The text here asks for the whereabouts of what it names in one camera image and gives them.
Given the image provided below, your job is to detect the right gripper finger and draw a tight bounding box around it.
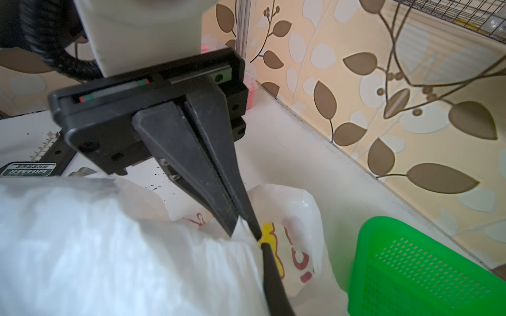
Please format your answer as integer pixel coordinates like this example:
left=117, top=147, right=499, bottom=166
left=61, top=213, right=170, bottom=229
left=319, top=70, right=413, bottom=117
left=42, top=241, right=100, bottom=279
left=261, top=243, right=295, bottom=316

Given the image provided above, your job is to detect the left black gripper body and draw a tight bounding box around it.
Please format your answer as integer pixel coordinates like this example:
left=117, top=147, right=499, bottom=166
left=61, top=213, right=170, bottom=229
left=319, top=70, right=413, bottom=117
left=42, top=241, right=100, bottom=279
left=49, top=48, right=247, bottom=174

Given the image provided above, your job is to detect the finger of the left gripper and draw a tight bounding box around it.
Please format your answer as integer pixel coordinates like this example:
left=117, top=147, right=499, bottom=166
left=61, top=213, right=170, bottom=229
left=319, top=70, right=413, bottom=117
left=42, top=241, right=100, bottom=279
left=186, top=76, right=262, bottom=241
left=132, top=101, right=238, bottom=236

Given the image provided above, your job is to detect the white printed plastic bag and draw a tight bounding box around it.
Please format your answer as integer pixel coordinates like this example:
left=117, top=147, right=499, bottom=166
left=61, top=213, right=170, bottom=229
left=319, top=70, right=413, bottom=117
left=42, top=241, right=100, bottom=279
left=0, top=173, right=351, bottom=316

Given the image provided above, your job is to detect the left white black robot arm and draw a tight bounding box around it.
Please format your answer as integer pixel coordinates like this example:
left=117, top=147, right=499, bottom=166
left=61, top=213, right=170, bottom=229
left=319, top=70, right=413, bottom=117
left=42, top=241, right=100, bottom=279
left=1, top=1, right=262, bottom=238

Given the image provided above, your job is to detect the pink plastic storage box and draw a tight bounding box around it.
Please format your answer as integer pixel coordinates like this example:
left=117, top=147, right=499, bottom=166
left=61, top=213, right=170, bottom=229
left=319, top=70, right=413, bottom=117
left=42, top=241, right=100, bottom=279
left=201, top=34, right=257, bottom=110

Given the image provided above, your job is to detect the green plastic basket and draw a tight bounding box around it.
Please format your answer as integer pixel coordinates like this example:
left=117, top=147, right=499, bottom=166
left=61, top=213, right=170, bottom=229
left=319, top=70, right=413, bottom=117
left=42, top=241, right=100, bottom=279
left=348, top=217, right=505, bottom=315

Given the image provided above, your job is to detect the rear black wire basket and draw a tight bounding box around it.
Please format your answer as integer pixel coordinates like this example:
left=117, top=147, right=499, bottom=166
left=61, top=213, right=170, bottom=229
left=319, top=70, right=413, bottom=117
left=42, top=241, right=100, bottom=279
left=399, top=0, right=505, bottom=43

